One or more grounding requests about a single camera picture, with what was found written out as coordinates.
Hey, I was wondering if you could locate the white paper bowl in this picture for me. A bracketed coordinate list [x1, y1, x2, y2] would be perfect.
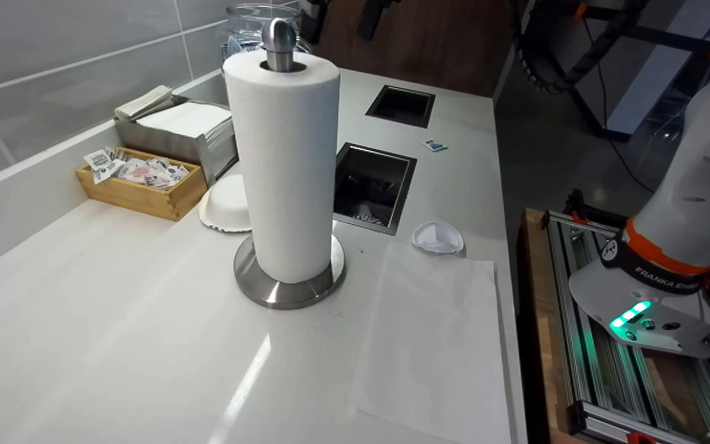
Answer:
[198, 170, 254, 237]

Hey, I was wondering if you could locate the silver paper towel stand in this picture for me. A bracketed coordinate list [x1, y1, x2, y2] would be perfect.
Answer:
[233, 18, 347, 313]

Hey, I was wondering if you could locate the small white cloth piece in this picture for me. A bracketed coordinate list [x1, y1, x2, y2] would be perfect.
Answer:
[409, 219, 469, 257]

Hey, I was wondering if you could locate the wooden base board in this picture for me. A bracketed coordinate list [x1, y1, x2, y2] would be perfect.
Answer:
[517, 208, 589, 444]

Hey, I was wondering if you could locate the dark wood cabinet panel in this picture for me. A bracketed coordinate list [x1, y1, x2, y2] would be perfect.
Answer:
[313, 0, 515, 98]

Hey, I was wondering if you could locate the wooden box with packets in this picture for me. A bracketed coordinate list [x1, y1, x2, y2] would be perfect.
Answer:
[75, 146, 209, 224]

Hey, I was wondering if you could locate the empty steel-rimmed counter opening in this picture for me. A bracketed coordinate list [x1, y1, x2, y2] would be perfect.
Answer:
[364, 82, 438, 131]

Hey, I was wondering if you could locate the white paper sheet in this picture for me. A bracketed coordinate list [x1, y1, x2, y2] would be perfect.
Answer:
[351, 244, 512, 444]

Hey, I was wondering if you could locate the aluminium rail frame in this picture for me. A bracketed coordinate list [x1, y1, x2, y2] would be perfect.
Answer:
[546, 208, 710, 444]

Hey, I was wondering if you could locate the white paper towel roll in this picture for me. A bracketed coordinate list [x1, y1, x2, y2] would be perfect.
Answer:
[221, 48, 344, 287]

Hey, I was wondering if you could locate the white napkin box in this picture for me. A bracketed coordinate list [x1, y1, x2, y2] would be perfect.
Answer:
[112, 83, 240, 184]

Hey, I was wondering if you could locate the black metal tripod frame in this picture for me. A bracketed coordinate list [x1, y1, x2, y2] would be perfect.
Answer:
[515, 0, 710, 138]

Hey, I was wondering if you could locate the steel-rimmed counter opening with trash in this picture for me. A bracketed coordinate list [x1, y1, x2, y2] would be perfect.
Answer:
[331, 140, 419, 237]

